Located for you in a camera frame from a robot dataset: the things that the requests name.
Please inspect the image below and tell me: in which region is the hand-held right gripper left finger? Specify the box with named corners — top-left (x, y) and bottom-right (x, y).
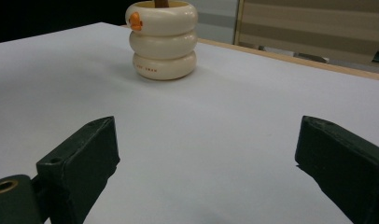
top-left (36, 116), bottom-right (120, 224)

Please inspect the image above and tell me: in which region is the light wooden table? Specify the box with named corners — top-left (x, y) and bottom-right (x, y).
top-left (196, 36), bottom-right (379, 83)

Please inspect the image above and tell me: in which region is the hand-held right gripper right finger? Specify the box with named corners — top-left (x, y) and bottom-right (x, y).
top-left (294, 115), bottom-right (379, 224)

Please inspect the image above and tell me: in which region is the cream ringed ceramic cup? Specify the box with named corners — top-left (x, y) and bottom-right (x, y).
top-left (125, 0), bottom-right (199, 81)

